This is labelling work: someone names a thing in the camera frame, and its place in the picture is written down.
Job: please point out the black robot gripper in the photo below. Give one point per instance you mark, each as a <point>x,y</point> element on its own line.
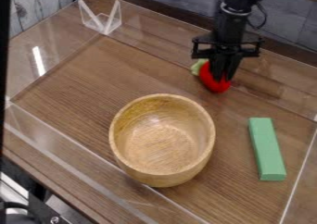
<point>226,40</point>

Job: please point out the red plush strawberry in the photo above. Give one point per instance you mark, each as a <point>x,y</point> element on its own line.
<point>200,71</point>

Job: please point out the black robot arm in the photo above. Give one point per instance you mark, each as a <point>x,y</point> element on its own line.
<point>255,20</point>

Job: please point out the wooden bowl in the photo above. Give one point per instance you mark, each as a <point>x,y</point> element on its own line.
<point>162,137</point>

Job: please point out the clear acrylic tray walls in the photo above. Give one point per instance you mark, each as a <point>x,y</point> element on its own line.
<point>72,77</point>

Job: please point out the green rectangular block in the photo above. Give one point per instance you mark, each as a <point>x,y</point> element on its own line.
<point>269,158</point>

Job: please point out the clear acrylic corner bracket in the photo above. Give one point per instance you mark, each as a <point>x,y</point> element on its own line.
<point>101,22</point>

